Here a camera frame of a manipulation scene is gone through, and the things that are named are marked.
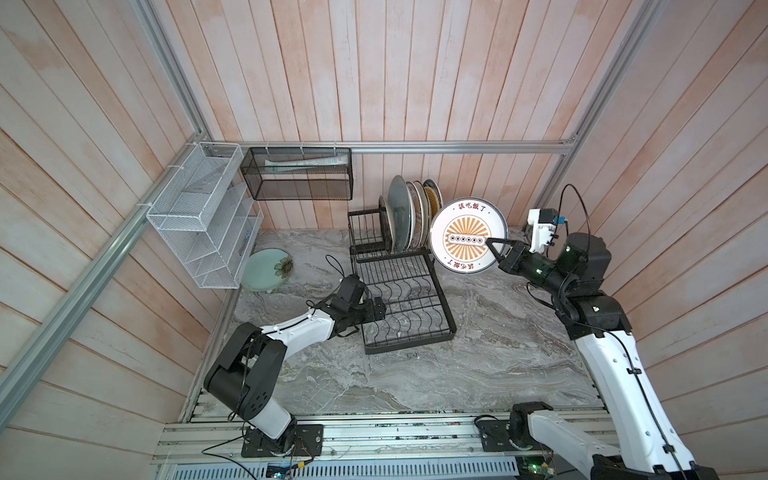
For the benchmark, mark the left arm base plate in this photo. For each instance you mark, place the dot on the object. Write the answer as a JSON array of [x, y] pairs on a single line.
[[299, 440]]

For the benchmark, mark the aluminium wall frame rail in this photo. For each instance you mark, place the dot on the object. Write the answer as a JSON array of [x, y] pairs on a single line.
[[427, 147]]

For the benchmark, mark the white plate orange sunburst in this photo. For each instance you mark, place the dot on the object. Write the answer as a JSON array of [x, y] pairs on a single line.
[[424, 213], [459, 231]]

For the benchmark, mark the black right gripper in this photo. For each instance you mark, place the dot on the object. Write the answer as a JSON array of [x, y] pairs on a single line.
[[517, 253]]

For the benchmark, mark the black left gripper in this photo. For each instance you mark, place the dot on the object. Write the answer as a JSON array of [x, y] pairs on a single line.
[[371, 315]]

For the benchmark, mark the black round plate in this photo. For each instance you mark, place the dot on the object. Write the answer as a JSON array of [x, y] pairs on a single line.
[[385, 224]]

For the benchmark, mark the yellow woven plate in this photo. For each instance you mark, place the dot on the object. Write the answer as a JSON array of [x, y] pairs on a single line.
[[433, 200]]

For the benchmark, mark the white mesh wall shelf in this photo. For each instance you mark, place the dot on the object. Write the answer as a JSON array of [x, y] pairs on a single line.
[[205, 217]]

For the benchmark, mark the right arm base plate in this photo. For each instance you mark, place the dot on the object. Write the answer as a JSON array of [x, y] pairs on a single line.
[[494, 434]]

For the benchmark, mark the white plate dark green rim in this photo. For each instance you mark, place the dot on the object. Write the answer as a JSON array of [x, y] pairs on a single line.
[[432, 183]]

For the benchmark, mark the black wire dish rack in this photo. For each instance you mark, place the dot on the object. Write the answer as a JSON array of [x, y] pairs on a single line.
[[417, 311]]

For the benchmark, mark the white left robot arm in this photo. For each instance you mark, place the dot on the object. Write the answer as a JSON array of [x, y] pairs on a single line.
[[244, 375]]

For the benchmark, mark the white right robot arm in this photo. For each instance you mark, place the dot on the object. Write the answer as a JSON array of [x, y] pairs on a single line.
[[649, 447]]

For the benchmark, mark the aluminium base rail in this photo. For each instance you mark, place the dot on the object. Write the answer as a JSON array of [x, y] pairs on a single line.
[[345, 437]]

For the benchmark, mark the black mesh wall basket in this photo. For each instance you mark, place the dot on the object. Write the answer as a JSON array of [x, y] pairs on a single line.
[[298, 173]]

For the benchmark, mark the pale green leaf plate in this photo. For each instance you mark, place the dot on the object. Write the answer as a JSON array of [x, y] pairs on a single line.
[[266, 270]]

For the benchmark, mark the large grey-green plate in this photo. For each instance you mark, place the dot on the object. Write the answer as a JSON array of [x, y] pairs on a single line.
[[400, 206]]

